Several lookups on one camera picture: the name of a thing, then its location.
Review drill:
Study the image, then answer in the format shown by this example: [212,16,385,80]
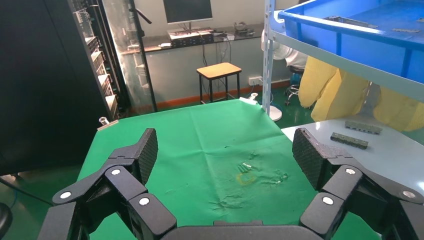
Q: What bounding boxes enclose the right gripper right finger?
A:
[291,127,424,240]

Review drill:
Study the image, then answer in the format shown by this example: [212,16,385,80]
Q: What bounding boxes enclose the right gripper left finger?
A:
[36,127,178,240]

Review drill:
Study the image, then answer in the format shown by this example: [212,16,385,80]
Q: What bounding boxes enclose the grey slotted connector bar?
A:
[344,120,383,136]
[330,132,370,150]

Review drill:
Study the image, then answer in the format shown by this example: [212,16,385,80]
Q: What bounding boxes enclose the silver binder clip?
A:
[238,93,259,107]
[96,116,119,132]

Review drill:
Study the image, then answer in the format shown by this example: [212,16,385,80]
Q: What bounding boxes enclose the green table cloth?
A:
[76,98,382,240]

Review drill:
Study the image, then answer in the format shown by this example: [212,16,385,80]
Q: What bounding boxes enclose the black round knob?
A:
[0,202,13,237]

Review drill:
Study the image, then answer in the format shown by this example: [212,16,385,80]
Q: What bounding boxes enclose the yellow fabric bag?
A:
[298,55,424,132]

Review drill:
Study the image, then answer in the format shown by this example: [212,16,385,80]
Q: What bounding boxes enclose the glass cabinet door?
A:
[99,0,159,116]

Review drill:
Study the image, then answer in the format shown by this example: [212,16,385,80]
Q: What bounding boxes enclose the black server cabinet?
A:
[0,0,122,176]

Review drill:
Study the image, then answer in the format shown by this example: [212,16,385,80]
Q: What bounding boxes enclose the blue plastic bin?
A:
[277,0,424,85]

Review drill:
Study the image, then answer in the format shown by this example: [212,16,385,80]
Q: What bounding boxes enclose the white standing fan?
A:
[260,29,310,122]

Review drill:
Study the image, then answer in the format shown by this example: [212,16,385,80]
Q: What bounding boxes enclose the dark office desk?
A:
[125,23,266,56]

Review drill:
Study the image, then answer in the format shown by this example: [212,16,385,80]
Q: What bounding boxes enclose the wooden stool black legs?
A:
[196,62,243,104]

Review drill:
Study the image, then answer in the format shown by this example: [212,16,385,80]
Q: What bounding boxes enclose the grey flat strip piece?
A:
[391,27,422,34]

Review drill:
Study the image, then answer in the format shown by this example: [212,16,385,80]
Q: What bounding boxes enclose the black rack device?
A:
[169,33,215,48]

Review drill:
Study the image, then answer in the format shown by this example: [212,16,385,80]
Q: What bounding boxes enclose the white keyboard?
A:
[167,27,215,38]

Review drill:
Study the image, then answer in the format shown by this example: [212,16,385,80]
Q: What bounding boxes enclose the black computer monitor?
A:
[162,0,214,31]

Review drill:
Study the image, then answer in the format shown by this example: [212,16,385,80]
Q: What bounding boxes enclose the black desk gadget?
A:
[233,21,255,37]

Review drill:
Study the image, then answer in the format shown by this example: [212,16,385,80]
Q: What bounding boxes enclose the black cable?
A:
[0,177,54,207]

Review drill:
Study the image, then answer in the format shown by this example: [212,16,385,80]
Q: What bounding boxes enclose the silver sheet metal bracket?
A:
[325,15,379,29]

